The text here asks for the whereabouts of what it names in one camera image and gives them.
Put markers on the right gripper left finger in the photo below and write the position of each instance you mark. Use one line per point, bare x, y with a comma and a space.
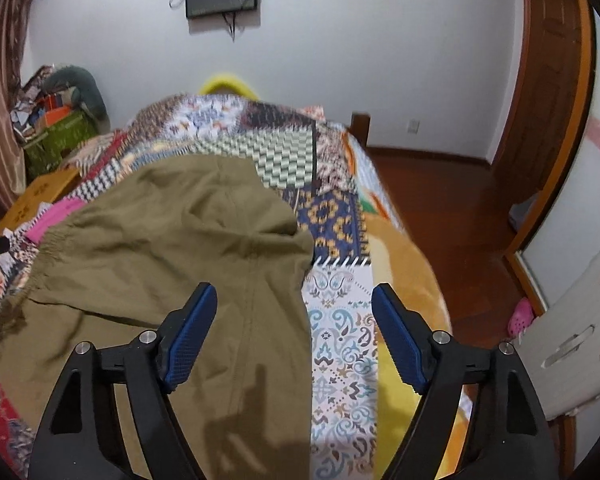
80, 435

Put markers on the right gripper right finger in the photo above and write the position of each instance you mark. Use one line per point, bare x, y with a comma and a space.
508, 436

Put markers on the olive green pants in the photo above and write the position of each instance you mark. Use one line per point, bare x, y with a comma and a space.
122, 263

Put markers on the pink folded pants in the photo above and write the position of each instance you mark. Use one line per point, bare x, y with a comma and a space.
52, 216

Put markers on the pink slipper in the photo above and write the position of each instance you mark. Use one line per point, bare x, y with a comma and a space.
521, 318

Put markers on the teal stuffed toy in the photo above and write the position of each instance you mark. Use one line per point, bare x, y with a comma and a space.
81, 85

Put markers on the yellow pillow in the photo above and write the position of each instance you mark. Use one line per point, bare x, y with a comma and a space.
227, 83

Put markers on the brown wooden door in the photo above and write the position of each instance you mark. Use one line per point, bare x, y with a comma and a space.
551, 99

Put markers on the patchwork patterned bedspread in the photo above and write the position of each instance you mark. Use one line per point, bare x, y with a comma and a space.
322, 173

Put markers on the white wall socket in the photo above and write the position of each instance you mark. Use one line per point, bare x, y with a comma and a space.
413, 126

